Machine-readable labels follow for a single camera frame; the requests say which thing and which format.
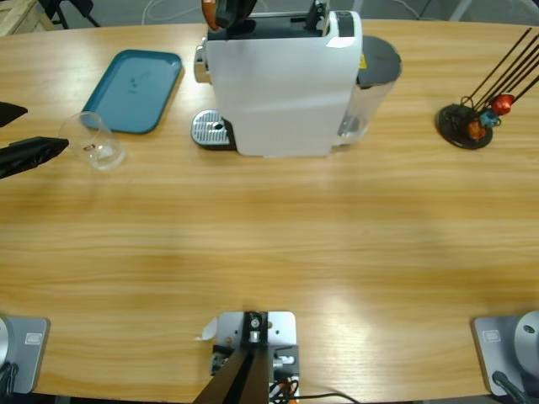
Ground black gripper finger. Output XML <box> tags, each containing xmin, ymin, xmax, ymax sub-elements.
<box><xmin>234</xmin><ymin>0</ymin><xmax>259</xmax><ymax>24</ymax></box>
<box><xmin>0</xmin><ymin>136</ymin><xmax>70</xmax><ymax>181</ymax></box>
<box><xmin>215</xmin><ymin>0</ymin><xmax>237</xmax><ymax>29</ymax></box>
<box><xmin>0</xmin><ymin>101</ymin><xmax>29</xmax><ymax>128</ymax></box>

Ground clear glass cup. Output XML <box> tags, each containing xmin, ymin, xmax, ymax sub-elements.
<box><xmin>57</xmin><ymin>111</ymin><xmax>127</xmax><ymax>173</ymax></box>

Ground grey coffee machine lever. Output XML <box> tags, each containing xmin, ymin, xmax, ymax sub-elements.
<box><xmin>305</xmin><ymin>0</ymin><xmax>332</xmax><ymax>35</ymax></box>

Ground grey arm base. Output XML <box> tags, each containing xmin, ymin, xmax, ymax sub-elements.
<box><xmin>0</xmin><ymin>315</ymin><xmax>51</xmax><ymax>395</ymax></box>
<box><xmin>470</xmin><ymin>310</ymin><xmax>539</xmax><ymax>396</ymax></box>

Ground white capsule coffee machine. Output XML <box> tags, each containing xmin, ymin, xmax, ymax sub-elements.
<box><xmin>191</xmin><ymin>10</ymin><xmax>364</xmax><ymax>160</ymax></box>

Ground red coffee capsule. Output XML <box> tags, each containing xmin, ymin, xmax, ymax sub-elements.
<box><xmin>491</xmin><ymin>94</ymin><xmax>515</xmax><ymax>114</ymax></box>

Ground wooden crate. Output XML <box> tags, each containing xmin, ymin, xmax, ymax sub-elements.
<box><xmin>0</xmin><ymin>0</ymin><xmax>54</xmax><ymax>38</ymax></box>

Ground teal plastic tray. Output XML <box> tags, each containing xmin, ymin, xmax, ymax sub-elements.
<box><xmin>81</xmin><ymin>49</ymin><xmax>185</xmax><ymax>136</ymax></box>

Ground black stand legs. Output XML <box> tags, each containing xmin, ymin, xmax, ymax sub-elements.
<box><xmin>40</xmin><ymin>0</ymin><xmax>102</xmax><ymax>29</ymax></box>

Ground clear water tank grey lid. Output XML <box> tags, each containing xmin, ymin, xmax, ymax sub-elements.
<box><xmin>332</xmin><ymin>35</ymin><xmax>403</xmax><ymax>148</ymax></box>

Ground black capsule holder with rods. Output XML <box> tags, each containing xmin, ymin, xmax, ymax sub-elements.
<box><xmin>435</xmin><ymin>27</ymin><xmax>539</xmax><ymax>151</ymax></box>

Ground white paper tag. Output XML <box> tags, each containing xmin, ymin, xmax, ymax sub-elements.
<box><xmin>194</xmin><ymin>317</ymin><xmax>219</xmax><ymax>342</ymax></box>

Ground black machine power cable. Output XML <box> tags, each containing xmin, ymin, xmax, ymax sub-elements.
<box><xmin>395</xmin><ymin>0</ymin><xmax>424</xmax><ymax>21</ymax></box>

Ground white frame leg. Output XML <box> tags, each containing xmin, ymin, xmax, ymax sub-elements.
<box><xmin>450</xmin><ymin>0</ymin><xmax>479</xmax><ymax>22</ymax></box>

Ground black base power cable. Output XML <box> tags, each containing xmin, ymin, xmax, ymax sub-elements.
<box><xmin>0</xmin><ymin>361</ymin><xmax>20</xmax><ymax>395</ymax></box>
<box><xmin>491</xmin><ymin>369</ymin><xmax>530</xmax><ymax>404</ymax></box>

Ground white block with dark post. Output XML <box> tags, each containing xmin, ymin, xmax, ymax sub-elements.
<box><xmin>193</xmin><ymin>310</ymin><xmax>301</xmax><ymax>404</ymax></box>

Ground black cable under camera post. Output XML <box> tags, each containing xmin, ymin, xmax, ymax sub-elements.
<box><xmin>294</xmin><ymin>391</ymin><xmax>367</xmax><ymax>404</ymax></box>

